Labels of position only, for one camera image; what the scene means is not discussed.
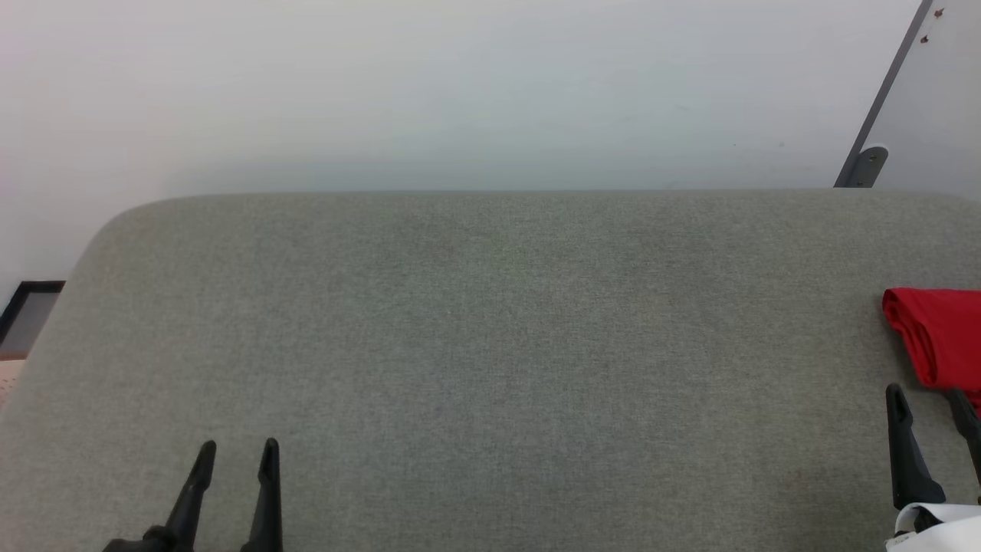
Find light grey partition panel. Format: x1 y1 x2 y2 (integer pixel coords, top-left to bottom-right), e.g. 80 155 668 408
851 0 981 202

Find grey metal partition post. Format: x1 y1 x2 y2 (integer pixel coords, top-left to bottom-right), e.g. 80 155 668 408
833 0 936 189

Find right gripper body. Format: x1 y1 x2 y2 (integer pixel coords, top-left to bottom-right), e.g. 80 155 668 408
885 502 981 552

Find black framed grey board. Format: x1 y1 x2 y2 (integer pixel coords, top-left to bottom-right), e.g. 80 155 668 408
0 281 66 361

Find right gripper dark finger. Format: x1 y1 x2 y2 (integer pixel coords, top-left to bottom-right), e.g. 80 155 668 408
885 383 947 511
944 388 981 485

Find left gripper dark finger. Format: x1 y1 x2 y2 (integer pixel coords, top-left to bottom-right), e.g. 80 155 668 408
165 440 218 552
240 438 283 552

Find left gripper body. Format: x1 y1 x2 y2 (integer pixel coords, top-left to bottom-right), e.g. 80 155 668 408
102 525 179 552

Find red basketball jersey white sleeves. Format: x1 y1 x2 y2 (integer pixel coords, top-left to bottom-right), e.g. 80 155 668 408
881 287 981 415

